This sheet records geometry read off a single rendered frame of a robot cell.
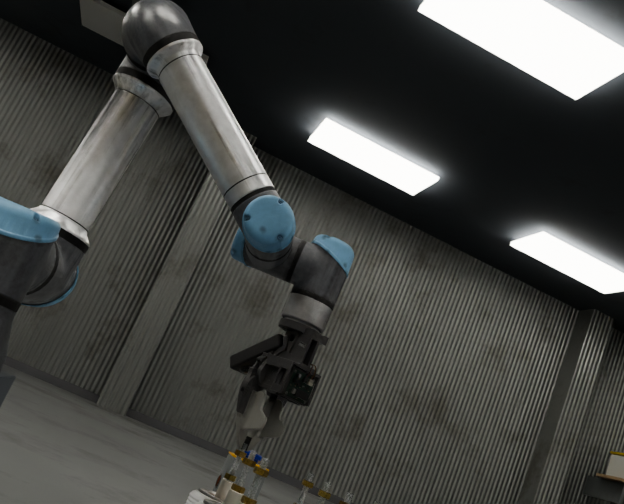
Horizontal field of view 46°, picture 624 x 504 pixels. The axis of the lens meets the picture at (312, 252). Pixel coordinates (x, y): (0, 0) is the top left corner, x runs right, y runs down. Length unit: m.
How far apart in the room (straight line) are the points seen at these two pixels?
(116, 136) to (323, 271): 0.41
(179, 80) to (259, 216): 0.25
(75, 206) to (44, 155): 6.88
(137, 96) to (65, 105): 6.99
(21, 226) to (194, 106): 0.30
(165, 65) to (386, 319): 7.30
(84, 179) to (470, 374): 7.71
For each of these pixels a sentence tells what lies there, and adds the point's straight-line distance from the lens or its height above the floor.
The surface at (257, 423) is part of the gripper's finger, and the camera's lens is 1.15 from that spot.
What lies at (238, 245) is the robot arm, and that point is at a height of 0.62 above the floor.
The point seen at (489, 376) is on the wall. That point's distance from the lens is 8.84.
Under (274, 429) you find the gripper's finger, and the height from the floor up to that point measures 0.38.
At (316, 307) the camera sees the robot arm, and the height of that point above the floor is 0.58.
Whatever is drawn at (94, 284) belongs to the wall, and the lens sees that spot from 7.83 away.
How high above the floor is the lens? 0.37
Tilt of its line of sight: 14 degrees up
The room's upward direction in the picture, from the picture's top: 23 degrees clockwise
